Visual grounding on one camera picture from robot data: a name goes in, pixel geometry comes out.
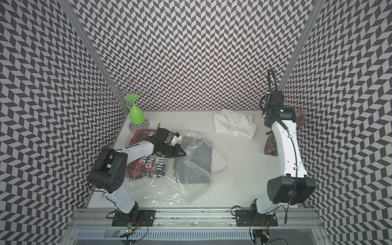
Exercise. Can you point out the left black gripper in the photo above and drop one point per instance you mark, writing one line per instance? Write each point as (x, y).
(177, 148)

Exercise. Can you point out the clear plastic vacuum bag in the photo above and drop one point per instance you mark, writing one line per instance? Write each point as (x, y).
(157, 180)

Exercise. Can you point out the plaid flannel shirt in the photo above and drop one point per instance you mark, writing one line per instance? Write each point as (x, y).
(270, 147)

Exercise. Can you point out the white shirt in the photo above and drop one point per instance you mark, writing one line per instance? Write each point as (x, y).
(234, 123)

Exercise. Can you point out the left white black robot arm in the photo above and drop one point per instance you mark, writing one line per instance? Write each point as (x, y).
(108, 173)

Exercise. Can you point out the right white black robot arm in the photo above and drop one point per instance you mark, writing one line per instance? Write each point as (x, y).
(293, 185)

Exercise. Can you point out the red black printed shirt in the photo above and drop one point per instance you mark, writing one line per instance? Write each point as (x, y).
(145, 166)

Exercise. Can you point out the dark grey folded garment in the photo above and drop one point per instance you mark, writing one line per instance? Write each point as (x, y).
(195, 167)

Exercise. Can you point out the green plastic wine glass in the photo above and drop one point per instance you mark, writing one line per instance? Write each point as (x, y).
(136, 114)

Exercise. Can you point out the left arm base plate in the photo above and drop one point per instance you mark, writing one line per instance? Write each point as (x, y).
(143, 218)

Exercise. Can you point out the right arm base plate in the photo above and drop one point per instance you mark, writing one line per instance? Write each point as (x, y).
(255, 218)

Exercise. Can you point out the aluminium front rail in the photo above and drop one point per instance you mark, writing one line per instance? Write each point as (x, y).
(230, 218)

